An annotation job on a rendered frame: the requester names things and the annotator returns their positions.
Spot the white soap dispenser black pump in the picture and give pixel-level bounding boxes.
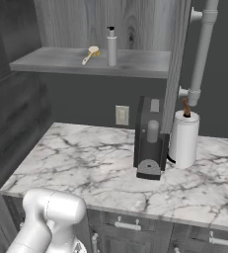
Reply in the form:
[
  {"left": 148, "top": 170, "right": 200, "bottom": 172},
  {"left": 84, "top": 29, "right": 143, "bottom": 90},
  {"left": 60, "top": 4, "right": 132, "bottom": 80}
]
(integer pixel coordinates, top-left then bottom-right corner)
[{"left": 106, "top": 25, "right": 118, "bottom": 67}]

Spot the wooden dish brush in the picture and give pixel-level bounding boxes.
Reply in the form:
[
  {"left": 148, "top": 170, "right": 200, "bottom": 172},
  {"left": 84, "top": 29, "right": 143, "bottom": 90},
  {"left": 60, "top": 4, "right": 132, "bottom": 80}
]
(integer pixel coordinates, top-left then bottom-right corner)
[{"left": 81, "top": 45, "right": 102, "bottom": 66}]

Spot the grey wooden cabinet door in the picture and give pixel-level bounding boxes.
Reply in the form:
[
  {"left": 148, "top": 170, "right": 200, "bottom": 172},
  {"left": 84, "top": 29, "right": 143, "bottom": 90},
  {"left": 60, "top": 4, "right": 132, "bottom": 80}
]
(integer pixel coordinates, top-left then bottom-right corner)
[{"left": 160, "top": 0, "right": 193, "bottom": 135}]

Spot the dark grey tall cabinet panel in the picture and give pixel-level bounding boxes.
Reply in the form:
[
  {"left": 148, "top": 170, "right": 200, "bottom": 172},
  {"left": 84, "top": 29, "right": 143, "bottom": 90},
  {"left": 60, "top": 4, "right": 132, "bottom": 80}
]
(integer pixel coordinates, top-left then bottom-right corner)
[{"left": 0, "top": 70, "right": 53, "bottom": 187}]

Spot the dark grey cabinet door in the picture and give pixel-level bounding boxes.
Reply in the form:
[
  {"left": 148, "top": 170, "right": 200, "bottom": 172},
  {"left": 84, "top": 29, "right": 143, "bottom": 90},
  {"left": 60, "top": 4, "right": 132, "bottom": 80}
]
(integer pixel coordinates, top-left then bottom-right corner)
[{"left": 0, "top": 0, "right": 43, "bottom": 89}]

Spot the dark grey coffee machine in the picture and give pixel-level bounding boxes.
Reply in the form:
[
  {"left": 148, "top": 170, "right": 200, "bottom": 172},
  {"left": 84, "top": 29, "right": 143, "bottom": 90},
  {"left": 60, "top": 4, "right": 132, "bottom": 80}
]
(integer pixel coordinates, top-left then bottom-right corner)
[{"left": 132, "top": 95, "right": 170, "bottom": 181}]

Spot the white paper towel roll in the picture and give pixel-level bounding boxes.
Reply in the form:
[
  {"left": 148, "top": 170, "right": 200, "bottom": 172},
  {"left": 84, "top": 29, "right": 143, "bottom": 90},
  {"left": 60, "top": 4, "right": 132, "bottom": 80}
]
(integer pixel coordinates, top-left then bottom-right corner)
[{"left": 168, "top": 110, "right": 200, "bottom": 170}]

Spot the brown paper towel holder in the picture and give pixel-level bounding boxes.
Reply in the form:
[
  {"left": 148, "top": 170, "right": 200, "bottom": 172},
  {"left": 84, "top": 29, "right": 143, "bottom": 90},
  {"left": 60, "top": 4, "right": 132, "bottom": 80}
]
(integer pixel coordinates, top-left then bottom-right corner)
[{"left": 182, "top": 97, "right": 192, "bottom": 119}]

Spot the dark grey drawer front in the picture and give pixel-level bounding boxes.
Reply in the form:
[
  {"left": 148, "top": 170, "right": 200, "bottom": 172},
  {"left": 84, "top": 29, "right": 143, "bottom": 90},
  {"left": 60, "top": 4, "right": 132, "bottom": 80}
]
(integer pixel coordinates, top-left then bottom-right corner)
[
  {"left": 103, "top": 211, "right": 173, "bottom": 235},
  {"left": 186, "top": 225, "right": 228, "bottom": 253}
]

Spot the dark grey cupboard door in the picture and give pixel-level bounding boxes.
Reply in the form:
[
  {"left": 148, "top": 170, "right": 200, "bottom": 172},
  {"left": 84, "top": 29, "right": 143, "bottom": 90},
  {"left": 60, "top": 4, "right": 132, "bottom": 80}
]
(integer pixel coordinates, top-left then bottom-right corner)
[{"left": 100, "top": 230, "right": 172, "bottom": 253}]

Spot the white wall socket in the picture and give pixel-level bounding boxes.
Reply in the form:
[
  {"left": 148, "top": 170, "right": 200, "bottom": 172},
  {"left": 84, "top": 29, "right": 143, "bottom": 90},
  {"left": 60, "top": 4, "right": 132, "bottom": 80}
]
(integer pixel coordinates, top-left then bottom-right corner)
[{"left": 114, "top": 104, "right": 130, "bottom": 127}]

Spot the black power cable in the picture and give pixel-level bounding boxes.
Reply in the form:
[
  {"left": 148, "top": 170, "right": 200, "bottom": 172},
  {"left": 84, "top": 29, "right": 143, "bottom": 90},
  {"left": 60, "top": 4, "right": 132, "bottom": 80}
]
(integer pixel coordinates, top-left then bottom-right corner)
[{"left": 166, "top": 153, "right": 178, "bottom": 165}]

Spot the grey wooden wall cabinet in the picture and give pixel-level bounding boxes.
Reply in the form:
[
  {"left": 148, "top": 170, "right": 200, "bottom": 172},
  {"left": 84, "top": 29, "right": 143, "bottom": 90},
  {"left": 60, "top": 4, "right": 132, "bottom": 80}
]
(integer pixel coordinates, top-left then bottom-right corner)
[{"left": 9, "top": 0, "right": 192, "bottom": 80}]

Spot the white drawer handle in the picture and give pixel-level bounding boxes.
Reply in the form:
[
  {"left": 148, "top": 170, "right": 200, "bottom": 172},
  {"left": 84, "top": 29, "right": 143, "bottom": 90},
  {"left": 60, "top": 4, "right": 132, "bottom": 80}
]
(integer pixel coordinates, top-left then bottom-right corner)
[
  {"left": 114, "top": 215, "right": 142, "bottom": 232},
  {"left": 207, "top": 230, "right": 228, "bottom": 249}
]

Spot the long white door handle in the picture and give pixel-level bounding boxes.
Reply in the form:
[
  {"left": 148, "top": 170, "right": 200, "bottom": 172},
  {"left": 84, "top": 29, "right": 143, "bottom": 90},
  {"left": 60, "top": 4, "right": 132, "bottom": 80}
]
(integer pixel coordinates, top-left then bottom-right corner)
[{"left": 178, "top": 0, "right": 221, "bottom": 108}]

